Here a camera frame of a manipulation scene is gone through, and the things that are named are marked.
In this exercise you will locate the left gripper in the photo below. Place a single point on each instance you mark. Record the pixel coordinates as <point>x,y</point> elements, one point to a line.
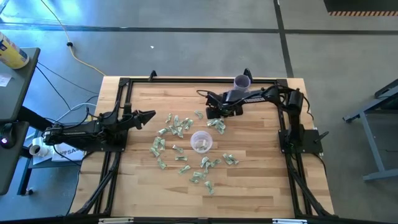
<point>129,120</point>

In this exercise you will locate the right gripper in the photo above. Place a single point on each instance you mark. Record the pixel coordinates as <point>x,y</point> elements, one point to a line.
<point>233,109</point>

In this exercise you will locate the clear plastic cup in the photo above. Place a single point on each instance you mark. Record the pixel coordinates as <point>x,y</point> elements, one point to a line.
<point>194,141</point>

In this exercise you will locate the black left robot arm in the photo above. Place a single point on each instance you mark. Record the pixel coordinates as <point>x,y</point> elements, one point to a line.
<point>77,132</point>

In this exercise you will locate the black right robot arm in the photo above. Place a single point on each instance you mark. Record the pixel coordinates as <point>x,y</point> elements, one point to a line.
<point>280,93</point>

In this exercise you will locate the purple translucent cup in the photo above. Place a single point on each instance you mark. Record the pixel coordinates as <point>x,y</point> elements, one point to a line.
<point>242,82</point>

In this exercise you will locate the white printed paper bag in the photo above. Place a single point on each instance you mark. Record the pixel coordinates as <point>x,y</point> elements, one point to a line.
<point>70,154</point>

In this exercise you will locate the grey low shelf cart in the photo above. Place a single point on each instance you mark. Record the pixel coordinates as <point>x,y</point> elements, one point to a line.
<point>62,165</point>

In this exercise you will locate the black clamp lever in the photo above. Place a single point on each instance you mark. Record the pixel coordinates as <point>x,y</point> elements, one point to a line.
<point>321,137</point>

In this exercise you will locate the black desk support bar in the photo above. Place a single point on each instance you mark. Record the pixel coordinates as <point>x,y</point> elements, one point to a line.
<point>31,116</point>

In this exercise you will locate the dark grey desk top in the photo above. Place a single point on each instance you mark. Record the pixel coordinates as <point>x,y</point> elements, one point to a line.
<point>18,90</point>

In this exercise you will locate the black computer mouse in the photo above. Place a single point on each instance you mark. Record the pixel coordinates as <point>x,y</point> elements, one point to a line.
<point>7,137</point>

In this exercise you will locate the small white paper sheet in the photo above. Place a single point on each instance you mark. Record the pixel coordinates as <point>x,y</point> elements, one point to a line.
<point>4,80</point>

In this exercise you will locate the yellow wipes canister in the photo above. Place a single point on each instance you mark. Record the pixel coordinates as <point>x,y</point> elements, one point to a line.
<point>12,53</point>

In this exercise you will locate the black yellow hazard mat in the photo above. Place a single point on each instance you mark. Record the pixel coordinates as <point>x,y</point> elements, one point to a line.
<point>360,6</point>

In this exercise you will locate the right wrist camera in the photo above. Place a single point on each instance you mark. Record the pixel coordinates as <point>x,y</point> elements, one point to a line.
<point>214,99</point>

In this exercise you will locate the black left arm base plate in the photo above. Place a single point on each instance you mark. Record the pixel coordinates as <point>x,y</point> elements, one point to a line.
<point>118,146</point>

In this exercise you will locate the black aluminium table frame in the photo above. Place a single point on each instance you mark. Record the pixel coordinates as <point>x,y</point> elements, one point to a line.
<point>186,80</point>

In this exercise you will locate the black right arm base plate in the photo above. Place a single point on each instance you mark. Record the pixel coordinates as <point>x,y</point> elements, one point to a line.
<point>311,144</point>

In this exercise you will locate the white metal hinge bracket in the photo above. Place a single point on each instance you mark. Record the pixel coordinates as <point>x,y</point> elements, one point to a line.
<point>289,221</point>
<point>115,221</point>

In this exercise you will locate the grey metal table frame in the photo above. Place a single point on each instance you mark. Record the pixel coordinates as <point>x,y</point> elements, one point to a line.
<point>371,143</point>

